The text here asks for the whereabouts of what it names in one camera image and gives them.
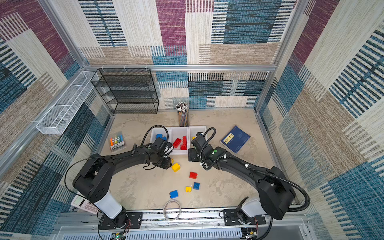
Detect right white bin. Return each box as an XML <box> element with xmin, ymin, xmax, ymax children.
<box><xmin>188</xmin><ymin>126</ymin><xmax>207</xmax><ymax>142</ymax></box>

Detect pink white calculator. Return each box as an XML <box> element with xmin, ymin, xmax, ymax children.
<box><xmin>71</xmin><ymin>195</ymin><xmax>99</xmax><ymax>215</ymax></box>

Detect blue book yellow label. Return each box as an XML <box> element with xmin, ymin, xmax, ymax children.
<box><xmin>221</xmin><ymin>126</ymin><xmax>251</xmax><ymax>154</ymax></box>

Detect black wire shelf rack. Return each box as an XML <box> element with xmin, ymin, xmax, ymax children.
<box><xmin>91</xmin><ymin>68</ymin><xmax>159</xmax><ymax>114</ymax></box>

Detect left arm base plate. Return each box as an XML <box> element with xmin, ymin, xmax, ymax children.
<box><xmin>99</xmin><ymin>212</ymin><xmax>143</xmax><ymax>230</ymax></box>

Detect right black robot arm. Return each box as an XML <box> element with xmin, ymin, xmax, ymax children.
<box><xmin>189</xmin><ymin>127</ymin><xmax>311</xmax><ymax>220</ymax></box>

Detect cup of coloured pencils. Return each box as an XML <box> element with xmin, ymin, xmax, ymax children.
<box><xmin>176</xmin><ymin>102</ymin><xmax>189</xmax><ymax>127</ymax></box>

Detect white wire mesh basket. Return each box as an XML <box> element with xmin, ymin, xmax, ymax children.
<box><xmin>36</xmin><ymin>71</ymin><xmax>95</xmax><ymax>135</ymax></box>

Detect middle white bin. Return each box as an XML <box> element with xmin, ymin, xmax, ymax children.
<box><xmin>168</xmin><ymin>126</ymin><xmax>190</xmax><ymax>156</ymax></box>

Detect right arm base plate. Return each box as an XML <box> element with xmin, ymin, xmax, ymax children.
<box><xmin>219</xmin><ymin>209</ymin><xmax>267</xmax><ymax>226</ymax></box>

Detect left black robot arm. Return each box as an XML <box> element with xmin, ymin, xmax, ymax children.
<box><xmin>73</xmin><ymin>125</ymin><xmax>172</xmax><ymax>229</ymax></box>

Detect marker pen pack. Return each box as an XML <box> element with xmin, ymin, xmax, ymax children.
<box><xmin>110</xmin><ymin>131</ymin><xmax>126</xmax><ymax>152</ymax></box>

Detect long red brick top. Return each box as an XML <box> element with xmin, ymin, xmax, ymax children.
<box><xmin>173</xmin><ymin>138</ymin><xmax>182</xmax><ymax>148</ymax></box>

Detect coiled white cable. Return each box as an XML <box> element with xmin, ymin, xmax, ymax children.
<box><xmin>162</xmin><ymin>199</ymin><xmax>182</xmax><ymax>221</ymax></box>

